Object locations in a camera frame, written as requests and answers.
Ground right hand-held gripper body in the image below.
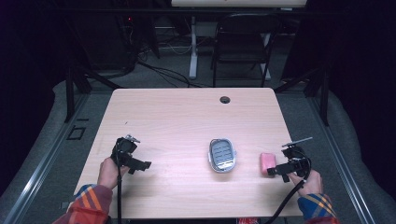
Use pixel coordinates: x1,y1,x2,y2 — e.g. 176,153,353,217
281,136,314,178

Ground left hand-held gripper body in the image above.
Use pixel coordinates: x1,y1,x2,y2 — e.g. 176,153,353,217
110,133,141,169

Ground pink soap bar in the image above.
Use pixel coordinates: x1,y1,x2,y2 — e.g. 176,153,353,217
260,151,277,176

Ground grey soap dish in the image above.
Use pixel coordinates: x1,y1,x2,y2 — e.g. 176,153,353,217
207,137,238,175

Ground person's left hand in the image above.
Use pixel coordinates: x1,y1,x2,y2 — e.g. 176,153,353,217
96,156,131,191

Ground person's right hand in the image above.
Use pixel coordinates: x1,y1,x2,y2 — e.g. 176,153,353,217
287,169,324,198

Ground black metal stand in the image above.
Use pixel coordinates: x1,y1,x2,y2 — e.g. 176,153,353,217
274,63,331,127
63,60,123,124

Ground white desk leg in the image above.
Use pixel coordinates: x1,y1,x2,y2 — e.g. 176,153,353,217
189,15,200,80

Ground black folding chair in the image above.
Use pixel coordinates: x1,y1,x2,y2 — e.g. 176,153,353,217
210,12,283,89

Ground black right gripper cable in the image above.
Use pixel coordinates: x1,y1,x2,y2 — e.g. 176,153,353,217
263,153,313,224

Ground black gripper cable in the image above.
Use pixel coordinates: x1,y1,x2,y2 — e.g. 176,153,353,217
263,153,313,224
115,146,123,224

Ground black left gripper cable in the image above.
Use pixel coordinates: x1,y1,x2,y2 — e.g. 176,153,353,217
115,146,123,224

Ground aluminium floor rail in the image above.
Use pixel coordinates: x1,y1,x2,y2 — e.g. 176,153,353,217
2,92,90,224
306,96,377,224

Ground black floor cables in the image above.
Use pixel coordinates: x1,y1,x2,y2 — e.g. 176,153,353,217
122,18,213,89

